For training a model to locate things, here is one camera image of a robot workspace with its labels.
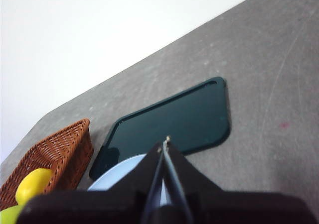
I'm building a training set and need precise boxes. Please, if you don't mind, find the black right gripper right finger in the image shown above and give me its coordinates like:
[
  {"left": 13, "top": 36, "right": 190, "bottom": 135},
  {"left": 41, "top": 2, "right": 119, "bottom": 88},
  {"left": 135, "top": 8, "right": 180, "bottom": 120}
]
[{"left": 165, "top": 136, "right": 319, "bottom": 224}]

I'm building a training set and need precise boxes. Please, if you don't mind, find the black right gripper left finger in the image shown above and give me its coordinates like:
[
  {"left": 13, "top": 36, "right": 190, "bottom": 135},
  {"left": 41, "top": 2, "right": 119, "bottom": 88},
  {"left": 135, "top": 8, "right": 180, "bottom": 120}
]
[{"left": 16, "top": 143, "right": 165, "bottom": 224}]

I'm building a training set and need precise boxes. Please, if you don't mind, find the blue round plate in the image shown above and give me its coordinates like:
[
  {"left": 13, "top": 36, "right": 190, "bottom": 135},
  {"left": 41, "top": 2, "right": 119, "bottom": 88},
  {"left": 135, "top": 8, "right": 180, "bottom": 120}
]
[{"left": 87, "top": 153, "right": 173, "bottom": 207}]

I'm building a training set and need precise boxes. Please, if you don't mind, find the yellow lemon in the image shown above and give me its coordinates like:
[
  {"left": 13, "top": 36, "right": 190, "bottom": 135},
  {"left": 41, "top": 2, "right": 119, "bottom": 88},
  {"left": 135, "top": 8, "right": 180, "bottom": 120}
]
[{"left": 15, "top": 168, "right": 53, "bottom": 206}]

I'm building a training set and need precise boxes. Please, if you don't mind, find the brown woven wicker basket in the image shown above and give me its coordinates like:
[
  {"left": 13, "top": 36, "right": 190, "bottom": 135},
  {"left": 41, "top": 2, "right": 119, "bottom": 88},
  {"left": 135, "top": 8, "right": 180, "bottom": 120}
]
[{"left": 0, "top": 118, "right": 95, "bottom": 211}]

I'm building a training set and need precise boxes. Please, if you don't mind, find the green apple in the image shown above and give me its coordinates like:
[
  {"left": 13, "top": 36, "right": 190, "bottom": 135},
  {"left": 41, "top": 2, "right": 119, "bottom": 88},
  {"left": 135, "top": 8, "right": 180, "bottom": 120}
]
[{"left": 0, "top": 205, "right": 24, "bottom": 224}]

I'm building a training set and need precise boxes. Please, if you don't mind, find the dark rectangular cutting board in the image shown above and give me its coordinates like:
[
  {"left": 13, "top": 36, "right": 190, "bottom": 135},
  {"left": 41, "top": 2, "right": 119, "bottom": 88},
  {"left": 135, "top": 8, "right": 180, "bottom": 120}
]
[{"left": 89, "top": 76, "right": 231, "bottom": 181}]

